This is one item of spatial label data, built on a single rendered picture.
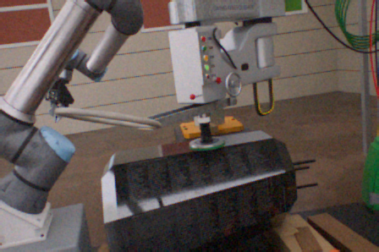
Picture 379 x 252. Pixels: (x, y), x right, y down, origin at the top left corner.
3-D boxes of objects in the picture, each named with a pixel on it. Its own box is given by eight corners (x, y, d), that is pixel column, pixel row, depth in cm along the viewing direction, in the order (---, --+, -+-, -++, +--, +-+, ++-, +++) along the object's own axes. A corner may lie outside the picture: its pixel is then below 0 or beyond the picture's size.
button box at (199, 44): (209, 83, 221) (203, 31, 216) (212, 83, 219) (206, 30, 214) (200, 85, 215) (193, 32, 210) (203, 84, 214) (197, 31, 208)
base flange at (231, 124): (179, 128, 360) (178, 123, 359) (232, 120, 364) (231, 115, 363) (185, 139, 312) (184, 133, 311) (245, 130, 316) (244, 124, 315)
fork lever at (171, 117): (215, 104, 256) (214, 96, 255) (239, 104, 243) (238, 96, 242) (133, 128, 208) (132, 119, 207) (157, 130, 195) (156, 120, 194)
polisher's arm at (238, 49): (259, 90, 294) (253, 24, 284) (287, 90, 278) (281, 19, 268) (193, 110, 242) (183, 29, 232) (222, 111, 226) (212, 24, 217)
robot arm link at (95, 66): (160, 1, 136) (107, 70, 194) (129, -23, 133) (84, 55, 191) (145, 24, 131) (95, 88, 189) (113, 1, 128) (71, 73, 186)
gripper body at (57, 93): (44, 101, 188) (48, 76, 189) (54, 104, 196) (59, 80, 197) (58, 103, 186) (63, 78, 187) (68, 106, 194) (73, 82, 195)
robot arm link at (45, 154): (51, 193, 139) (79, 151, 139) (5, 168, 134) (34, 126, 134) (55, 180, 154) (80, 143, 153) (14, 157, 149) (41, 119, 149)
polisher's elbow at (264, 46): (241, 68, 278) (238, 41, 274) (260, 65, 289) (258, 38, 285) (261, 68, 263) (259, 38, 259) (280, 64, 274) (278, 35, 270)
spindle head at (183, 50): (215, 97, 258) (207, 28, 250) (243, 97, 243) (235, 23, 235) (177, 108, 233) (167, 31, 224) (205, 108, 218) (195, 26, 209)
